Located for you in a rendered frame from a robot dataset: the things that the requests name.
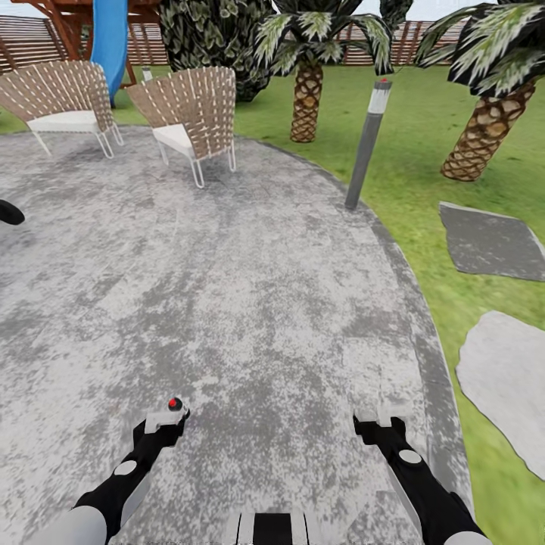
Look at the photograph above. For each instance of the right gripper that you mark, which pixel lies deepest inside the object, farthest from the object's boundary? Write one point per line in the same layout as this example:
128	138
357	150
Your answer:
373	434

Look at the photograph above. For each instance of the bush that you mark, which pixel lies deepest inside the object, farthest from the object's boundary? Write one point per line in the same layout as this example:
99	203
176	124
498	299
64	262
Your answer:
211	33
314	24
500	54

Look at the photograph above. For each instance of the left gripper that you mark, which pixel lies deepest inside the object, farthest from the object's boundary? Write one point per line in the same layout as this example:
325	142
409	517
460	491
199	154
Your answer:
166	436

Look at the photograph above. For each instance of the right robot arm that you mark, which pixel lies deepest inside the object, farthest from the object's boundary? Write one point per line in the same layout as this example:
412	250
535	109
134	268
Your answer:
441	518

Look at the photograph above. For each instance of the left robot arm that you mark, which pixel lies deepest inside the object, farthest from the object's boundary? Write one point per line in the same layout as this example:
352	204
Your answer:
101	513

